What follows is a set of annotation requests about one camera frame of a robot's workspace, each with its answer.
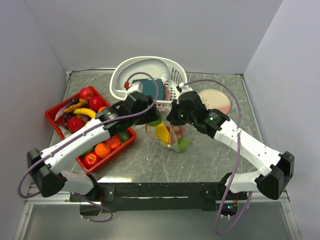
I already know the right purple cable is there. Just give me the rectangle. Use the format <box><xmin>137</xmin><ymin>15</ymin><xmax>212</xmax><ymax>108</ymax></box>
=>
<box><xmin>184</xmin><ymin>79</ymin><xmax>252</xmax><ymax>236</ymax></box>

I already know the peach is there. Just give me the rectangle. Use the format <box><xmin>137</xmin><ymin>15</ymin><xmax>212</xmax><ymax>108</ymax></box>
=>
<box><xmin>104</xmin><ymin>134</ymin><xmax>122</xmax><ymax>147</ymax></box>

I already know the teal square plate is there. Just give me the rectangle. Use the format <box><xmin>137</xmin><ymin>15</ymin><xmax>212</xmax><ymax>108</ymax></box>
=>
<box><xmin>132</xmin><ymin>78</ymin><xmax>165</xmax><ymax>100</ymax></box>

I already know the black base frame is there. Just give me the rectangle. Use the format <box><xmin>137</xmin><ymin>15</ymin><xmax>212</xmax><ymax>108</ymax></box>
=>
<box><xmin>68</xmin><ymin>181</ymin><xmax>248</xmax><ymax>217</ymax></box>

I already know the green custard apple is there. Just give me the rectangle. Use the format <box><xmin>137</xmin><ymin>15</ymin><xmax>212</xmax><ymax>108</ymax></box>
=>
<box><xmin>147</xmin><ymin>118</ymin><xmax>162</xmax><ymax>127</ymax></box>

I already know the orange ginger root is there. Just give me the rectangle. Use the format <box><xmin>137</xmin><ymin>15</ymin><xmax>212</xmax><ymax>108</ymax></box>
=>
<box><xmin>64</xmin><ymin>98</ymin><xmax>87</xmax><ymax>113</ymax></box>

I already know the red apple bottom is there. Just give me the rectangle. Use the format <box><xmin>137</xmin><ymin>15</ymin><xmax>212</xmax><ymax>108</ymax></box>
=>
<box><xmin>83</xmin><ymin>152</ymin><xmax>101</xmax><ymax>169</ymax></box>

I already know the purple eggplant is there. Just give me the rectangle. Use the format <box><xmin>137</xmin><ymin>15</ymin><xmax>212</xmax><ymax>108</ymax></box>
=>
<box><xmin>54</xmin><ymin>97</ymin><xmax>79</xmax><ymax>121</ymax></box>

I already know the clear orange zip top bag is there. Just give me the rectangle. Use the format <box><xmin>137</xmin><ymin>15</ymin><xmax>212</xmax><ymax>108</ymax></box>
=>
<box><xmin>145</xmin><ymin>106</ymin><xmax>191</xmax><ymax>150</ymax></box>

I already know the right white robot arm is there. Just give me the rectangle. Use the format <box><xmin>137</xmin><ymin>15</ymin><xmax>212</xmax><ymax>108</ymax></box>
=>
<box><xmin>167</xmin><ymin>91</ymin><xmax>295</xmax><ymax>200</ymax></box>

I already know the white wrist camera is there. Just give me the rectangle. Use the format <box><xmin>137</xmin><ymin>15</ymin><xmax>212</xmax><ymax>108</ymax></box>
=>
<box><xmin>124</xmin><ymin>82</ymin><xmax>143</xmax><ymax>96</ymax></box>
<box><xmin>176</xmin><ymin>82</ymin><xmax>193</xmax><ymax>95</ymax></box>

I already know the white kidney shaped plate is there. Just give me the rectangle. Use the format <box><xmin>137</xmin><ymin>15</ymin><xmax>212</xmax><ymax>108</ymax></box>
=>
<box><xmin>116</xmin><ymin>57</ymin><xmax>171</xmax><ymax>91</ymax></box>

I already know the pink round plate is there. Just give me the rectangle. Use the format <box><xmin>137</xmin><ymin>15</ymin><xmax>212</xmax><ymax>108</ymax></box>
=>
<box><xmin>198</xmin><ymin>89</ymin><xmax>231</xmax><ymax>115</ymax></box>

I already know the orange fruit upper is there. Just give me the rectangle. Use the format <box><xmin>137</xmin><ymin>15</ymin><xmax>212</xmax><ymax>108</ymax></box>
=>
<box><xmin>98</xmin><ymin>106</ymin><xmax>108</xmax><ymax>113</ymax></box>

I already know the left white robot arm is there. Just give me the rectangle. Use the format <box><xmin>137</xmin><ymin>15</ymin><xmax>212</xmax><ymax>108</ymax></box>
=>
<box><xmin>27</xmin><ymin>91</ymin><xmax>160</xmax><ymax>201</ymax></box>

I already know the green avocado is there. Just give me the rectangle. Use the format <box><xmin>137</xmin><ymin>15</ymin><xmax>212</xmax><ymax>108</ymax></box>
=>
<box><xmin>117</xmin><ymin>131</ymin><xmax>131</xmax><ymax>143</ymax></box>

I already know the green pepper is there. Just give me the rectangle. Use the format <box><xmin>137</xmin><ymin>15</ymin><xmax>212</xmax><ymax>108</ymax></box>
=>
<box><xmin>80</xmin><ymin>147</ymin><xmax>95</xmax><ymax>158</ymax></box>

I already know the red apple top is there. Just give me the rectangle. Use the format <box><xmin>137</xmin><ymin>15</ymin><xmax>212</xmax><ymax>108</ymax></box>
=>
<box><xmin>79</xmin><ymin>87</ymin><xmax>95</xmax><ymax>102</ymax></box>

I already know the orange fruit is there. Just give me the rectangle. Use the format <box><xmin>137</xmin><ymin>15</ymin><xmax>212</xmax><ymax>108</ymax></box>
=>
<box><xmin>98</xmin><ymin>106</ymin><xmax>108</xmax><ymax>113</ymax></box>
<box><xmin>94</xmin><ymin>143</ymin><xmax>112</xmax><ymax>159</ymax></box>

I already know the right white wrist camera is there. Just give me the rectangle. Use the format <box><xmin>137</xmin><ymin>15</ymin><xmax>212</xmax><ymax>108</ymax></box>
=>
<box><xmin>176</xmin><ymin>82</ymin><xmax>193</xmax><ymax>95</ymax></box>

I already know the small red pepper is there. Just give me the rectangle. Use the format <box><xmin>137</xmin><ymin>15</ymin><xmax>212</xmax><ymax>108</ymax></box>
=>
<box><xmin>109</xmin><ymin>141</ymin><xmax>122</xmax><ymax>151</ymax></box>

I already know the white plastic dish basket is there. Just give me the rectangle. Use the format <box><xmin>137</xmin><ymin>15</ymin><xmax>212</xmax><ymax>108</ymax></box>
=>
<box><xmin>109</xmin><ymin>56</ymin><xmax>188</xmax><ymax>115</ymax></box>

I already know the yellow banana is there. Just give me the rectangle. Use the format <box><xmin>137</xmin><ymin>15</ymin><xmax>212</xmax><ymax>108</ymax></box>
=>
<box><xmin>73</xmin><ymin>108</ymin><xmax>97</xmax><ymax>119</ymax></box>

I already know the dark purple grape bunch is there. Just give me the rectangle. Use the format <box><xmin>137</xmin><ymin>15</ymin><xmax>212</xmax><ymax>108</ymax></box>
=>
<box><xmin>62</xmin><ymin>113</ymin><xmax>91</xmax><ymax>124</ymax></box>

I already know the red apple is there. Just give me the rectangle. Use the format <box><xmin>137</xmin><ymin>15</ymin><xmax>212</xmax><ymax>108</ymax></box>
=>
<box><xmin>79</xmin><ymin>87</ymin><xmax>95</xmax><ymax>102</ymax></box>
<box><xmin>83</xmin><ymin>152</ymin><xmax>101</xmax><ymax>169</ymax></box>

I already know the red pomegranate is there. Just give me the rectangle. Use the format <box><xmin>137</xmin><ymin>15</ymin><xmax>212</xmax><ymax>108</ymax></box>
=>
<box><xmin>67</xmin><ymin>117</ymin><xmax>84</xmax><ymax>133</ymax></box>
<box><xmin>88</xmin><ymin>96</ymin><xmax>105</xmax><ymax>112</ymax></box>

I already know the orange fruit lower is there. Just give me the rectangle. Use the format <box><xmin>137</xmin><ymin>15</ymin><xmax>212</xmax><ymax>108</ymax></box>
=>
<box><xmin>94</xmin><ymin>143</ymin><xmax>112</xmax><ymax>159</ymax></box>

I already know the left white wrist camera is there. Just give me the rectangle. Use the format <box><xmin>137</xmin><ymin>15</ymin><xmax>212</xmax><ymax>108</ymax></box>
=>
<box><xmin>124</xmin><ymin>82</ymin><xmax>143</xmax><ymax>96</ymax></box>

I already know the red plastic tray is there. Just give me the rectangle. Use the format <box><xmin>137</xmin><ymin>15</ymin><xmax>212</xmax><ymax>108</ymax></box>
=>
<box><xmin>44</xmin><ymin>86</ymin><xmax>137</xmax><ymax>173</ymax></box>

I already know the pink bowl in basket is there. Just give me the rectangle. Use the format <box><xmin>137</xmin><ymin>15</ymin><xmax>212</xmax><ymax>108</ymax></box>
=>
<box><xmin>163</xmin><ymin>85</ymin><xmax>170</xmax><ymax>101</ymax></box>

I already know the red pomegranate lower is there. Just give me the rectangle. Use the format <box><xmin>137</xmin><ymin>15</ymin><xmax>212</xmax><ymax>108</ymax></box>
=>
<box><xmin>67</xmin><ymin>117</ymin><xmax>84</xmax><ymax>133</ymax></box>

